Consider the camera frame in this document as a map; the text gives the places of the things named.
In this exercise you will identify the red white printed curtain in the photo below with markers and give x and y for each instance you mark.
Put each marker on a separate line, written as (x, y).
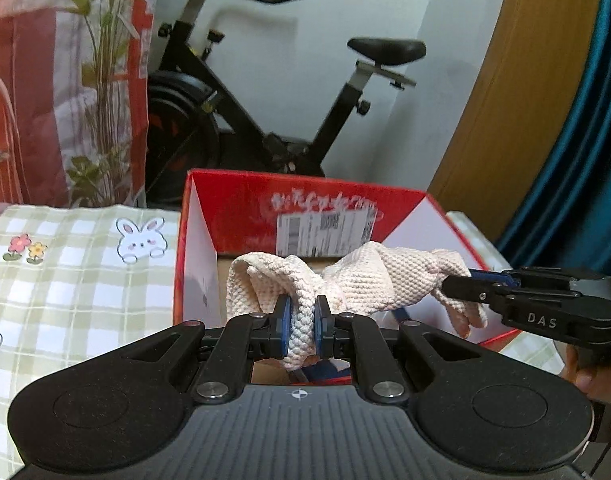
(30, 85)

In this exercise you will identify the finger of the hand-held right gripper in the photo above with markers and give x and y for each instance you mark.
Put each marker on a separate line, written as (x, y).
(468, 289)
(488, 275)

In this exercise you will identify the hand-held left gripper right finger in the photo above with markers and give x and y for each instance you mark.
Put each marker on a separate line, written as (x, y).
(322, 322)

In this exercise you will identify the cream knit cloth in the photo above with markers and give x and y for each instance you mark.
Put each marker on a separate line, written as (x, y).
(365, 280)

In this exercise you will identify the black exercise bike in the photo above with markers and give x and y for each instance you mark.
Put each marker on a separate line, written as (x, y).
(205, 105)

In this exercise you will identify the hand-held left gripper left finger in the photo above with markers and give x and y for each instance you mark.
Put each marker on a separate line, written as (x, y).
(284, 322)

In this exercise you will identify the teal curtain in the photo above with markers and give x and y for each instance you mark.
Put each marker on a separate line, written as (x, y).
(580, 170)

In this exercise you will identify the person's right hand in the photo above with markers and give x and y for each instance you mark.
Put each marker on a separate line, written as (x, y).
(593, 377)

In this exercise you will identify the wooden door panel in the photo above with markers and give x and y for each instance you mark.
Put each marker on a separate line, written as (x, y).
(525, 85)

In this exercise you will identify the green artificial plant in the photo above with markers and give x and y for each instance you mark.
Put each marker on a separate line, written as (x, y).
(108, 85)

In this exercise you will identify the plaid bunny print bedsheet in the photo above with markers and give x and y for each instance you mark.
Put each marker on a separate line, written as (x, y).
(75, 280)

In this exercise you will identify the red cardboard box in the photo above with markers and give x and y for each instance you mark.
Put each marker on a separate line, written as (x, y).
(225, 210)

